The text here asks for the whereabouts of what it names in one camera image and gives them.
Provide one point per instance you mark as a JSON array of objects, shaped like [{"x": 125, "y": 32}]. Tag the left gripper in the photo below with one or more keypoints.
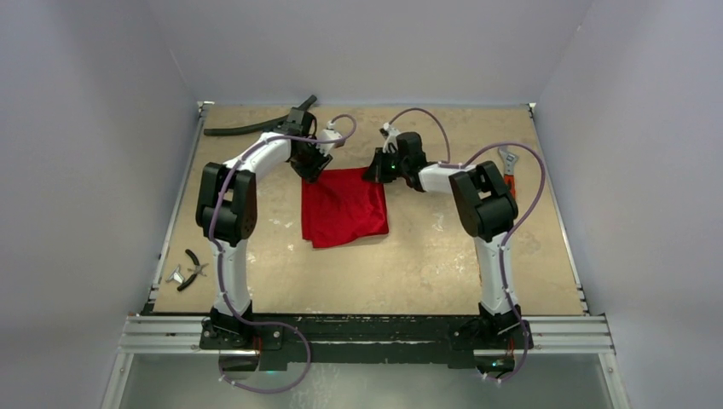
[{"x": 311, "y": 174}]

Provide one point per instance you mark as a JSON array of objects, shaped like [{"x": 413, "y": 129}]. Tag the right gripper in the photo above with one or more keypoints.
[{"x": 375, "y": 171}]

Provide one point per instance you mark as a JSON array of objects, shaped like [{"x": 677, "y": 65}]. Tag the red cloth napkin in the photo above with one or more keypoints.
[{"x": 340, "y": 207}]

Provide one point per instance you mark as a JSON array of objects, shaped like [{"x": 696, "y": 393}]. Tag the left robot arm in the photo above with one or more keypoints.
[{"x": 227, "y": 204}]

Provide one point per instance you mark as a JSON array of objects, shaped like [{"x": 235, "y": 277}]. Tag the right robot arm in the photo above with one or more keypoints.
[{"x": 484, "y": 203}]

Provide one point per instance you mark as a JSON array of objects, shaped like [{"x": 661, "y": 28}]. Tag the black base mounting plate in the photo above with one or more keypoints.
[{"x": 456, "y": 341}]

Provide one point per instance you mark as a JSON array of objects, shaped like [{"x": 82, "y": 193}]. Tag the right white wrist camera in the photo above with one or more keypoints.
[{"x": 390, "y": 134}]

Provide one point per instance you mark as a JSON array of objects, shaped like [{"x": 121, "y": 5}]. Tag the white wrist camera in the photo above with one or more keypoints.
[
  {"x": 329, "y": 138},
  {"x": 390, "y": 134}
]

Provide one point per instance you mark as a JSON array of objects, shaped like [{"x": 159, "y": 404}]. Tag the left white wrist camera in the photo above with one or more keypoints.
[{"x": 329, "y": 138}]

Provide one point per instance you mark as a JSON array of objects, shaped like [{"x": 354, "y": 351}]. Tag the adjustable wrench orange handle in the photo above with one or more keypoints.
[{"x": 509, "y": 160}]

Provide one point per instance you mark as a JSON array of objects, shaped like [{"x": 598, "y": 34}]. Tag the black handled pliers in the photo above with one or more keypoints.
[{"x": 183, "y": 281}]

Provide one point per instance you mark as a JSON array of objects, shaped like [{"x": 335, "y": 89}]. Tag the aluminium frame rail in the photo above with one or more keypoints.
[{"x": 426, "y": 265}]

